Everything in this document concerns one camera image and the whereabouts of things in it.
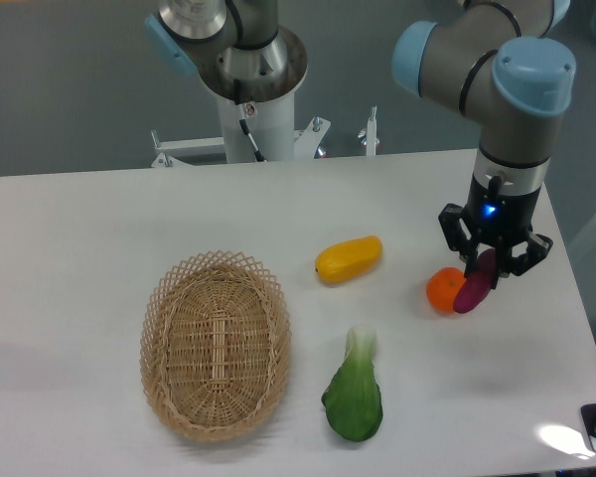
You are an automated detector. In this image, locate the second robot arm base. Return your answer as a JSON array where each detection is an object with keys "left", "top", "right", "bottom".
[{"left": 144, "top": 0, "right": 308, "bottom": 104}]

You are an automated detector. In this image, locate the woven wicker basket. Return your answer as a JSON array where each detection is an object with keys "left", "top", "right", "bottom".
[{"left": 140, "top": 251, "right": 291, "bottom": 442}]

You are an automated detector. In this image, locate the green bok choy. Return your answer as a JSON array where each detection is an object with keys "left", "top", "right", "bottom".
[{"left": 321, "top": 324, "right": 383, "bottom": 442}]

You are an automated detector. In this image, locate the orange mandarin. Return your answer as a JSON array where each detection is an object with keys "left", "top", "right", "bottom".
[{"left": 425, "top": 267, "right": 466, "bottom": 314}]

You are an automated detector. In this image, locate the black cable on pedestal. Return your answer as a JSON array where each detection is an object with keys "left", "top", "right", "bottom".
[{"left": 233, "top": 79, "right": 267, "bottom": 163}]

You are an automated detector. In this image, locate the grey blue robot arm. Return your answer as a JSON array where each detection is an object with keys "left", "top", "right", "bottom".
[{"left": 391, "top": 1, "right": 576, "bottom": 288}]

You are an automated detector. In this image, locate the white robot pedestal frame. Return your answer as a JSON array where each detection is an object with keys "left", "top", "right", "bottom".
[{"left": 149, "top": 91, "right": 381, "bottom": 168}]

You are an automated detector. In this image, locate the yellow mango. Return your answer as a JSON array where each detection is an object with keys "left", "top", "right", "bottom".
[{"left": 314, "top": 236, "right": 382, "bottom": 284}]

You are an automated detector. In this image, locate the purple sweet potato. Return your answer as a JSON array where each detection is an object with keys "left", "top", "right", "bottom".
[{"left": 453, "top": 248, "right": 497, "bottom": 314}]

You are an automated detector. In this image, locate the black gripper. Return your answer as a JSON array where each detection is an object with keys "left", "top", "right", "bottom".
[{"left": 438, "top": 177, "right": 553, "bottom": 289}]

